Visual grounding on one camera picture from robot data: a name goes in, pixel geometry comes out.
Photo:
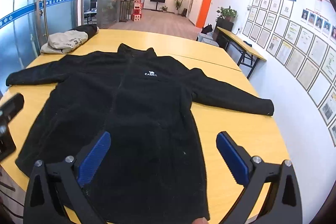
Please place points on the staff photo board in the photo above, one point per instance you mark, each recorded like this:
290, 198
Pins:
319, 22

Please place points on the narrow wooden side table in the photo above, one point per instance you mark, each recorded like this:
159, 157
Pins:
242, 47

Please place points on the bushy potted plant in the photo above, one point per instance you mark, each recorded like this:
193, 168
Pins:
227, 13

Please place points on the black bag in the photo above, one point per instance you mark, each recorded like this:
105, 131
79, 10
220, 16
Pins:
207, 28

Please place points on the small potted plant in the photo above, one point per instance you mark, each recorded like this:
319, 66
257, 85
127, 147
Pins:
164, 8

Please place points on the stack of red boxes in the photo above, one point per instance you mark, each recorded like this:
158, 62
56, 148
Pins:
137, 10

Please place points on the black plant stand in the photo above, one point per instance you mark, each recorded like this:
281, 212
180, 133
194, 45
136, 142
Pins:
125, 10

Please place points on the person's right hand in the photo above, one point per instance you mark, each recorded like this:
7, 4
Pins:
201, 221

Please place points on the folded beige garment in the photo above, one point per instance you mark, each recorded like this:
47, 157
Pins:
64, 41

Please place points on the black fleece jacket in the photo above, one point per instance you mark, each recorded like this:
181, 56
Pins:
147, 113

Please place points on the tall potted palm plant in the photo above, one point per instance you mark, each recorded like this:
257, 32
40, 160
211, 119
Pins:
179, 1

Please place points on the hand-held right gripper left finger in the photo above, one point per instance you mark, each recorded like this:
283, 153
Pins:
94, 158

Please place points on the orange door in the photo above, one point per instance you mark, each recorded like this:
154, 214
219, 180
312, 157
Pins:
206, 2

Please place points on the folded black garment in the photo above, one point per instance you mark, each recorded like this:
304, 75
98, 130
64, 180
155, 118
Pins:
88, 29

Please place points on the wall of framed documents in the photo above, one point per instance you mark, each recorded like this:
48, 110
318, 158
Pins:
296, 53

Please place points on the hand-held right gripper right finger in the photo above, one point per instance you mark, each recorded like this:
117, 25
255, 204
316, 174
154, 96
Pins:
232, 158

